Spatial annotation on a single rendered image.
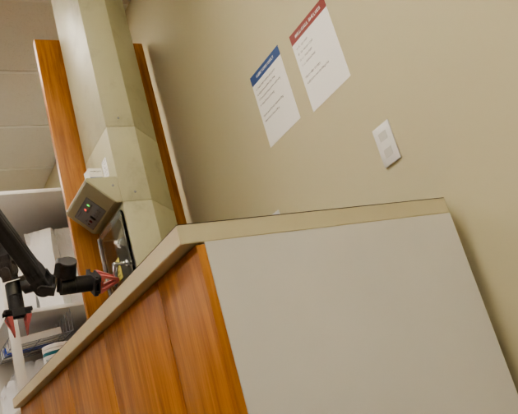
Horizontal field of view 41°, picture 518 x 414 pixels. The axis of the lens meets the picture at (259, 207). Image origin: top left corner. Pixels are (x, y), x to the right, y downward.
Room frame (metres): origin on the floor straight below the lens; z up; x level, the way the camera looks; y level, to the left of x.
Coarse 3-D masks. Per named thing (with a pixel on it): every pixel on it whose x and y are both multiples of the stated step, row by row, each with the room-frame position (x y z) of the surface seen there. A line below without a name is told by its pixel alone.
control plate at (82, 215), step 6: (84, 204) 2.36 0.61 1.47; (90, 204) 2.34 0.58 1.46; (78, 210) 2.42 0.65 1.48; (84, 210) 2.40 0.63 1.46; (90, 210) 2.38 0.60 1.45; (102, 210) 2.35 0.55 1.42; (78, 216) 2.46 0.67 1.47; (84, 216) 2.44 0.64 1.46; (96, 216) 2.40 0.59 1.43; (102, 216) 2.39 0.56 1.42; (84, 222) 2.48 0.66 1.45; (96, 222) 2.44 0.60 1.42
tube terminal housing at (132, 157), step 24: (120, 144) 2.30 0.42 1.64; (144, 144) 2.39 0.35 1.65; (120, 168) 2.29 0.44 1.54; (144, 168) 2.34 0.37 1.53; (120, 192) 2.28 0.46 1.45; (144, 192) 2.33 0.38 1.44; (168, 192) 2.51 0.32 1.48; (144, 216) 2.32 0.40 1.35; (168, 216) 2.46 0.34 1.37; (144, 240) 2.30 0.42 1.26
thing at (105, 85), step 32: (64, 0) 2.40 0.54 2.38; (96, 0) 2.32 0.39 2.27; (64, 32) 2.47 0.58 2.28; (96, 32) 2.30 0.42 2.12; (128, 32) 2.51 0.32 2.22; (64, 64) 2.55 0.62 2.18; (96, 64) 2.29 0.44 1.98; (128, 64) 2.43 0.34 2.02; (96, 96) 2.30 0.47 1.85; (128, 96) 2.35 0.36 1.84; (96, 128) 2.36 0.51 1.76
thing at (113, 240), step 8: (120, 216) 2.29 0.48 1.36; (112, 224) 2.38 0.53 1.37; (120, 224) 2.30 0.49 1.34; (104, 232) 2.46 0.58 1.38; (112, 232) 2.39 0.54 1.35; (120, 232) 2.32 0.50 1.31; (104, 240) 2.48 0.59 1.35; (112, 240) 2.41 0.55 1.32; (120, 240) 2.33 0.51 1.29; (128, 240) 2.28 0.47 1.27; (104, 248) 2.49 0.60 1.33; (112, 248) 2.42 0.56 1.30; (120, 248) 2.35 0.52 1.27; (128, 248) 2.28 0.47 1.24; (104, 256) 2.51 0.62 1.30; (112, 256) 2.44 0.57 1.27; (120, 256) 2.36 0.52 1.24; (128, 256) 2.29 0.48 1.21; (128, 264) 2.31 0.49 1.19; (112, 272) 2.47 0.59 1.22; (128, 272) 2.32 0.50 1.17; (120, 280) 2.41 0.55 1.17; (112, 288) 2.50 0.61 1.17
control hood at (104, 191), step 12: (96, 180) 2.24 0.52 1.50; (108, 180) 2.26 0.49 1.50; (84, 192) 2.29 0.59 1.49; (96, 192) 2.26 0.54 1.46; (108, 192) 2.26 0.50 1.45; (72, 204) 2.40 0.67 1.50; (96, 204) 2.33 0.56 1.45; (108, 204) 2.30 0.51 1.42; (72, 216) 2.48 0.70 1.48; (108, 216) 2.39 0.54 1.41; (96, 228) 2.49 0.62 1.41
